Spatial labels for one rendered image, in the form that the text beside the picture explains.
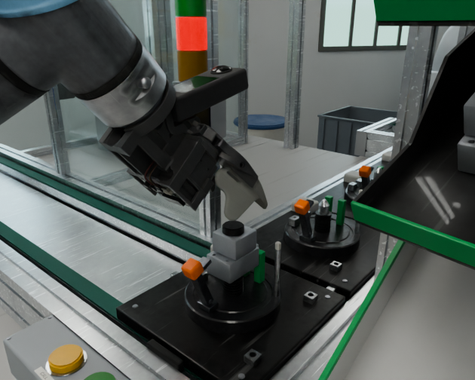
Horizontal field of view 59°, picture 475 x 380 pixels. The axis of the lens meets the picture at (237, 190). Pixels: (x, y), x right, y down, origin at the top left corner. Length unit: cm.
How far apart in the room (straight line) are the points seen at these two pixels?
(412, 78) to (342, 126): 211
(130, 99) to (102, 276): 51
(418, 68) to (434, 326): 25
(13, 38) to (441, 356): 45
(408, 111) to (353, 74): 429
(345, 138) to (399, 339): 214
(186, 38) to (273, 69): 357
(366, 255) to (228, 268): 30
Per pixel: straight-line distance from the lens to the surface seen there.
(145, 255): 87
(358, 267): 74
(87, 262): 88
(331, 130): 259
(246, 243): 57
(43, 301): 72
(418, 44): 44
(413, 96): 44
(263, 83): 424
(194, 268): 53
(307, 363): 57
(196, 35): 71
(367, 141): 174
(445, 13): 32
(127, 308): 64
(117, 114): 39
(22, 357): 63
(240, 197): 49
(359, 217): 37
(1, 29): 36
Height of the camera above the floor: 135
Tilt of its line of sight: 21 degrees down
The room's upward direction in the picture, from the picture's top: straight up
